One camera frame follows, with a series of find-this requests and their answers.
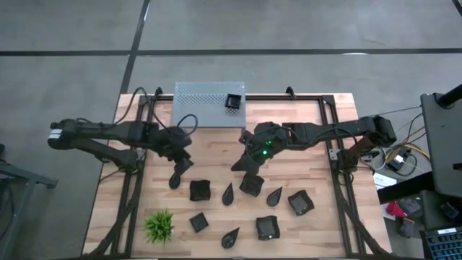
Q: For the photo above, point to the black cart base bar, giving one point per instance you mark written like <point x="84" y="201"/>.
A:
<point x="404" y="187"/>

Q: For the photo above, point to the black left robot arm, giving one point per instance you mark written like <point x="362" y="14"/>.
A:
<point x="108" y="131"/>

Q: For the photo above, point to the grey perforated metal shelf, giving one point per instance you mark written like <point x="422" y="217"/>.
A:
<point x="202" y="108"/>

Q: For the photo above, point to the red soft object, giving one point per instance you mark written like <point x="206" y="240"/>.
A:
<point x="394" y="209"/>

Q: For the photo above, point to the white paper sheet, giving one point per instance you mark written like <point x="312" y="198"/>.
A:
<point x="383" y="180"/>

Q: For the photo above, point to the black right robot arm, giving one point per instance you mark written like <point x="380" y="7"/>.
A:
<point x="325" y="130"/>

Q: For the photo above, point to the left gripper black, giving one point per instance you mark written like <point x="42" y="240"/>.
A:
<point x="173" y="142"/>

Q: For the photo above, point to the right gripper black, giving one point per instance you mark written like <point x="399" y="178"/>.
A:
<point x="269" y="139"/>

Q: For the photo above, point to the small green artificial plant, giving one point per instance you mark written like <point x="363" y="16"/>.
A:
<point x="159" y="225"/>

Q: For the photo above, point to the teardrop shaped black plate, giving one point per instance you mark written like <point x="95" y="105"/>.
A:
<point x="229" y="240"/>
<point x="273" y="198"/>
<point x="227" y="196"/>

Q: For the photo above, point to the black frame clamp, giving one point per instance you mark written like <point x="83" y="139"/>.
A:
<point x="289" y="91"/>
<point x="158" y="91"/>

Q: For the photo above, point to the grey metal stand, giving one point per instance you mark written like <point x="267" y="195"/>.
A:
<point x="39" y="179"/>

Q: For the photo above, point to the black vertical pole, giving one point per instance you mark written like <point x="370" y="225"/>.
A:
<point x="451" y="96"/>

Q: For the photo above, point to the black backlit keyboard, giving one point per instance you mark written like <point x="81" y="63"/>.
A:
<point x="445" y="247"/>

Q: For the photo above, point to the silver metal bracket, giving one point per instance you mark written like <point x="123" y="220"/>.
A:
<point x="334" y="154"/>

